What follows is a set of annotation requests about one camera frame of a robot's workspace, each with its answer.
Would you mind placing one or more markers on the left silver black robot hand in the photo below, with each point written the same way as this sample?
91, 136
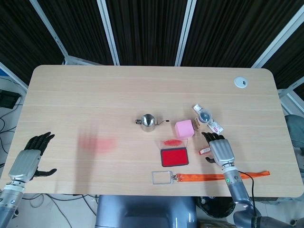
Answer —
23, 164

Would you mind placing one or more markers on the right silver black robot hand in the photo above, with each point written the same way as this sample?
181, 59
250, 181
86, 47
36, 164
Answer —
222, 152

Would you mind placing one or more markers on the small white and red stamp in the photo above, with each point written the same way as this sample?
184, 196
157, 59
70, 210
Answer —
204, 151

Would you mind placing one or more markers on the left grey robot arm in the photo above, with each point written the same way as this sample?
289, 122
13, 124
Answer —
9, 202

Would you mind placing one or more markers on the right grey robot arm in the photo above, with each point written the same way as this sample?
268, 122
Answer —
234, 183

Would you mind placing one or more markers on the red ink pad clear lid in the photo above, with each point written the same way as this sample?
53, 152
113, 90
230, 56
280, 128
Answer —
173, 158

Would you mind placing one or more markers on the seasoning bottle blue cap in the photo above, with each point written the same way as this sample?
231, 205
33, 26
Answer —
204, 116

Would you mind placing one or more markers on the pink foam cube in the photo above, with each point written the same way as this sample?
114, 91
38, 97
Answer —
184, 128

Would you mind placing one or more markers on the black box device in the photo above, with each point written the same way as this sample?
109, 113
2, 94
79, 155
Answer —
8, 99

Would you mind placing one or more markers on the grey chair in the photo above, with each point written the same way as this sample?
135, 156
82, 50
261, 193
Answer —
294, 133

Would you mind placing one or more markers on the stainless steel gooseneck kettle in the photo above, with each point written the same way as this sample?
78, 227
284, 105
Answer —
148, 123

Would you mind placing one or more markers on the grey robot torso base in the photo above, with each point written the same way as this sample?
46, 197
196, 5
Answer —
142, 213

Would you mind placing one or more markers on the metal badge holder frame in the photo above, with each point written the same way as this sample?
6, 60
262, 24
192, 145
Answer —
172, 180

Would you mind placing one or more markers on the white partition frame post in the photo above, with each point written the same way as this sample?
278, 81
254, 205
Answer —
109, 33
49, 28
278, 44
185, 33

